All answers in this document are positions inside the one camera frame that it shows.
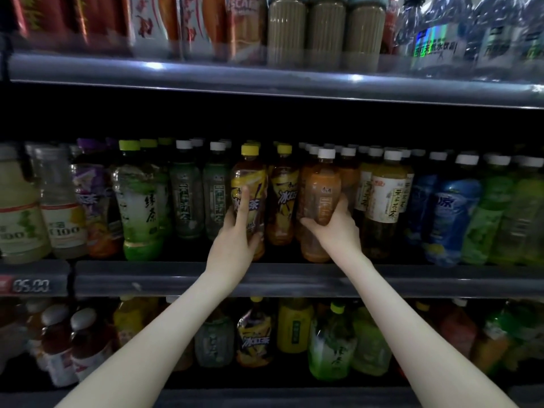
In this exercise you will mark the person's right hand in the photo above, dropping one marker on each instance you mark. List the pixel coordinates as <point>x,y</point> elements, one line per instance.
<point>336,238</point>

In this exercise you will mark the person's left hand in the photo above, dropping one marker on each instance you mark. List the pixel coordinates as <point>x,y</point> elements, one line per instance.
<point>231,255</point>

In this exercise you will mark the dark grey store shelving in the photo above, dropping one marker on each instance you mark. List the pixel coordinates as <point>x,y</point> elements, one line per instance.
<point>255,80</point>

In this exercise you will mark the person's right forearm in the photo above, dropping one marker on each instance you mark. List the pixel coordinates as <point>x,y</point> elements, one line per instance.
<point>425,344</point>

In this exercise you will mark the person's left forearm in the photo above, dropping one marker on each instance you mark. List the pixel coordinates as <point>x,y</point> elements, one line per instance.
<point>144,352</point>

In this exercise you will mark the dark price tag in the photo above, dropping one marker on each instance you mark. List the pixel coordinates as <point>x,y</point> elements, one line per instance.
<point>30,285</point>

